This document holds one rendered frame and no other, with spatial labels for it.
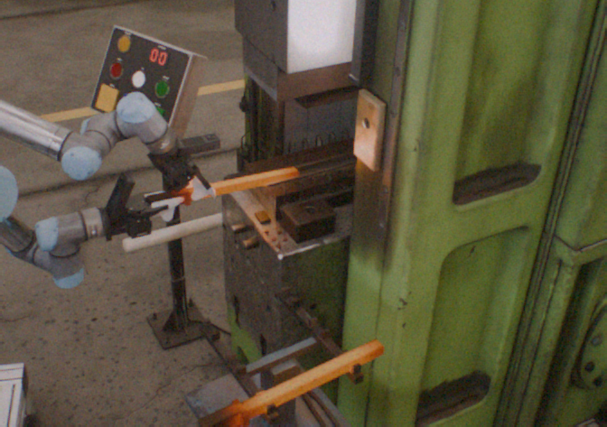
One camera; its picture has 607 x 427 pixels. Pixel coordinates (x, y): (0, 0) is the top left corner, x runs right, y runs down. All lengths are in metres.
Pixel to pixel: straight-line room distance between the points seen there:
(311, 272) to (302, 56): 0.58
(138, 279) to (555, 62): 2.08
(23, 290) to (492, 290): 1.98
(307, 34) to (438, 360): 1.00
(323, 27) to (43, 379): 1.76
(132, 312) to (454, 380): 1.40
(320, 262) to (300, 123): 0.47
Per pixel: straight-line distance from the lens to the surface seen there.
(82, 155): 1.77
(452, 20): 1.56
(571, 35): 1.83
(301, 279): 2.06
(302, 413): 1.95
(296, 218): 1.99
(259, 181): 2.08
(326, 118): 2.36
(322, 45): 1.84
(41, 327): 3.23
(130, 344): 3.08
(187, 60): 2.35
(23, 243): 2.03
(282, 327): 2.14
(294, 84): 1.91
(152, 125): 1.85
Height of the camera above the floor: 2.14
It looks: 34 degrees down
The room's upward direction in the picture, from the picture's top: 2 degrees clockwise
